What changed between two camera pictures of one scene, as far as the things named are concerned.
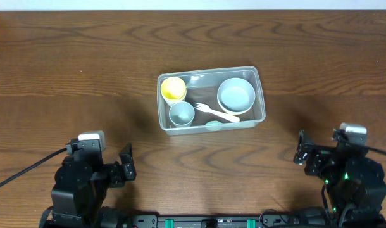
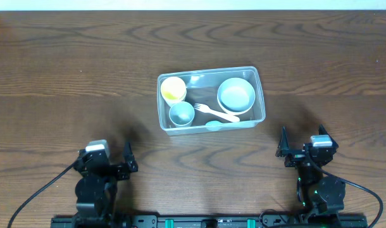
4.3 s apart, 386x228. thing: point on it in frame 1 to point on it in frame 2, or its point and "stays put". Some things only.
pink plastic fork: [217, 113] stays put
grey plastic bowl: [236, 95] stays put
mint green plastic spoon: [215, 125] stays put
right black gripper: [311, 158] to [298, 155]
